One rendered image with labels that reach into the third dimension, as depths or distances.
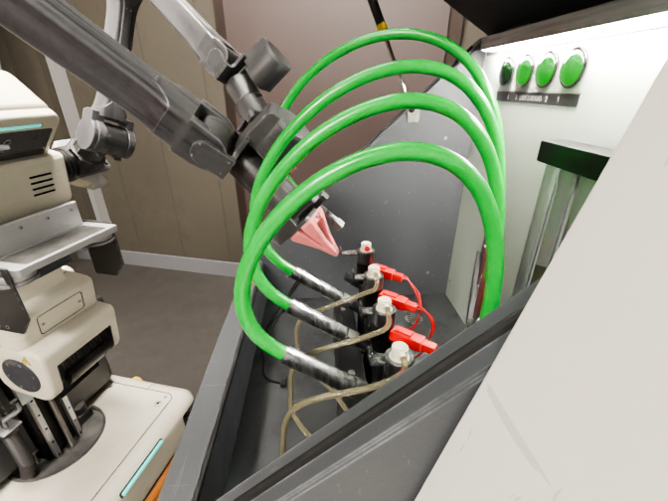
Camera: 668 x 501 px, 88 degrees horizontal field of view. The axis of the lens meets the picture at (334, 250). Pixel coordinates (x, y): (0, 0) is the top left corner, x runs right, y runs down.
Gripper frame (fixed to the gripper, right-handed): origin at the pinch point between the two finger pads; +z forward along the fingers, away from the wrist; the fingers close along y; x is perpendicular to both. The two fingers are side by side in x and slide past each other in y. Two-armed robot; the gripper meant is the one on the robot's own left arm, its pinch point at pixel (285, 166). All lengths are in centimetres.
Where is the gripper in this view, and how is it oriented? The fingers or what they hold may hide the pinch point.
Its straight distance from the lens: 63.5
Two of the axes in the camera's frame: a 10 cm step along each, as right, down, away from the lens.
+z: 4.8, 8.4, -2.4
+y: 6.1, -1.3, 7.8
